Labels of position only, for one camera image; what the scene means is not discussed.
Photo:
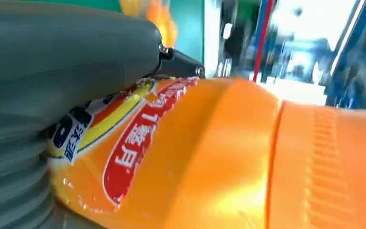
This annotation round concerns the red pole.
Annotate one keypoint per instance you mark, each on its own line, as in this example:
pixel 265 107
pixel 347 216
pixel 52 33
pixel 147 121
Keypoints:
pixel 263 31

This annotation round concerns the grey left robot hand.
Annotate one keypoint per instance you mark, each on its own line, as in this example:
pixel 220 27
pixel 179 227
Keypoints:
pixel 60 57

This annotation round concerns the blue metal rack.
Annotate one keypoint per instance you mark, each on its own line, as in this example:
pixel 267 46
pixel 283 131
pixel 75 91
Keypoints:
pixel 359 63

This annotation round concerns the yellow plastic sheet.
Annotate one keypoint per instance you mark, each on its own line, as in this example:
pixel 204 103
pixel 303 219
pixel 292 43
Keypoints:
pixel 157 19

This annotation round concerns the orange bottle with clear cap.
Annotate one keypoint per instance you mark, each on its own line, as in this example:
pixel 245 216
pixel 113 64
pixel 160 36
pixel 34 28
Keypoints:
pixel 217 158

